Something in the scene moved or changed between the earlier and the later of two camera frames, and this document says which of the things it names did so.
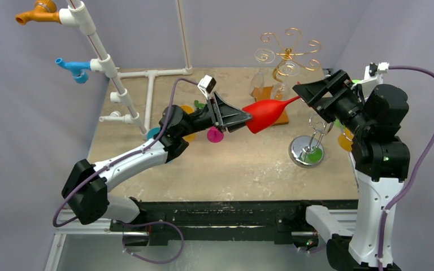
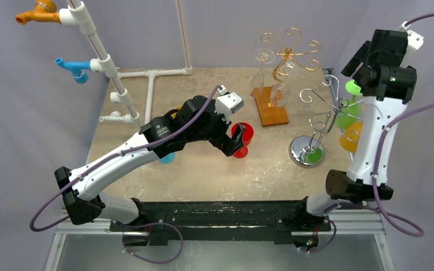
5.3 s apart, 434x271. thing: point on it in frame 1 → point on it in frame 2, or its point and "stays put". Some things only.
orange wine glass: x=345 y=140 stays put
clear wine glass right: x=281 y=90 stays put
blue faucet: x=79 y=69 stays put
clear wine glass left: x=263 y=56 stays put
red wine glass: x=264 y=113 → x=247 y=136
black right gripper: x=334 y=100 → x=354 y=59
